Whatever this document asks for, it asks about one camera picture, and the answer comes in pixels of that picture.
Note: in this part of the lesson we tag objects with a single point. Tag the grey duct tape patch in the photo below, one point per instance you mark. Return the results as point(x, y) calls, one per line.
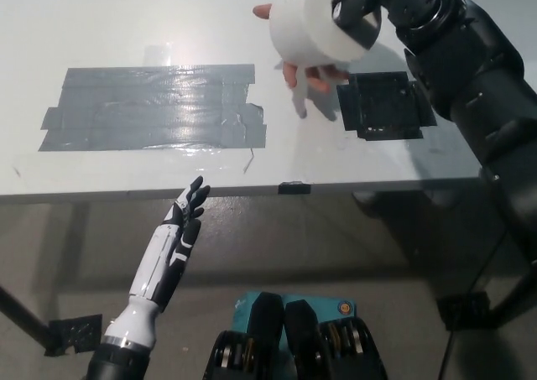
point(151, 111)

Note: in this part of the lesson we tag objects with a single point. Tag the white toilet paper roll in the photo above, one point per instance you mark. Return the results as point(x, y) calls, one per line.
point(302, 27)

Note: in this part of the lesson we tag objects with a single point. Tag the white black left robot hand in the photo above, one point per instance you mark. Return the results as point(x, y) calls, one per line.
point(155, 271)

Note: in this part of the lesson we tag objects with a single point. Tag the black table leg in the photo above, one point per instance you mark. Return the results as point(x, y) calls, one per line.
point(518, 300)
point(21, 317)

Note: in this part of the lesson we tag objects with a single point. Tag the bare person hand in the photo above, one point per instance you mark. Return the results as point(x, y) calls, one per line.
point(289, 76)

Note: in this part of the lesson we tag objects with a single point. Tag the black tape square spot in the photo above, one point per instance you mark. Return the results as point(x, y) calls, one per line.
point(377, 107)

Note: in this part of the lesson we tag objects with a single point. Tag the grey person shoe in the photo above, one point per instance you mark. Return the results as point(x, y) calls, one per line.
point(367, 204)

